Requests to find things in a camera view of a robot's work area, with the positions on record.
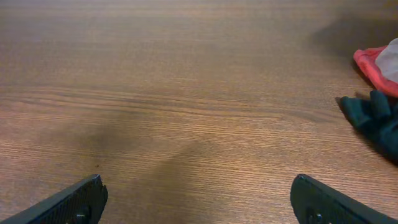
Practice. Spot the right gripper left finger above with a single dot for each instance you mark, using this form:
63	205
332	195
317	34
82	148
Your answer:
80	203

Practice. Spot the black garment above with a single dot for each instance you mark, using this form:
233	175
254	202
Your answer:
375	119

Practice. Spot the beige crumpled garment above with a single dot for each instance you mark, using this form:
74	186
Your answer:
387	61

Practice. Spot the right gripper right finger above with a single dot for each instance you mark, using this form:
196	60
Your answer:
316	203

